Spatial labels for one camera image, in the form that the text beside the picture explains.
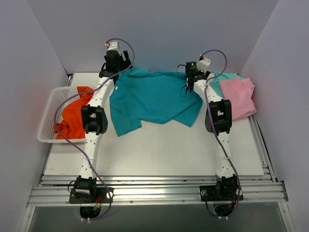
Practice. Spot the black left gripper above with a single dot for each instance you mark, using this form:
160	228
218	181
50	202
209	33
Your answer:
123	63

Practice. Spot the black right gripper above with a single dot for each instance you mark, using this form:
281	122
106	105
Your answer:
191	80

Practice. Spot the teal blue t-shirt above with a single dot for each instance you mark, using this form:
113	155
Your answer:
158	97

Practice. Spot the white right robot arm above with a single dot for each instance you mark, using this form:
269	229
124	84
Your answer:
218	122

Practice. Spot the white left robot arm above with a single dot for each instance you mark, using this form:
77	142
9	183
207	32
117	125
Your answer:
94	119

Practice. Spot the pink folded t-shirt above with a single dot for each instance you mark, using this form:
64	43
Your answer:
239	92

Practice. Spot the orange t-shirt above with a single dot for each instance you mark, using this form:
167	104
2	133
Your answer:
71	126

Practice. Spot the white plastic basket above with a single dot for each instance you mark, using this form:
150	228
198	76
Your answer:
60	98

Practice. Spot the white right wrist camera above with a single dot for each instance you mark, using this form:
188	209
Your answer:
203	64

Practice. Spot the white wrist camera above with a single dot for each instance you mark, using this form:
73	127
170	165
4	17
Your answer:
203	64
113	46

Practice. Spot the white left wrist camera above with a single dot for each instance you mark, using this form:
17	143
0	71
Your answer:
113	46

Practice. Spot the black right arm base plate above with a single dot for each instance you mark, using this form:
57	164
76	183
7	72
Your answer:
207	192

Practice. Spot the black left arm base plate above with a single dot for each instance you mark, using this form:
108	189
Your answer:
83	196

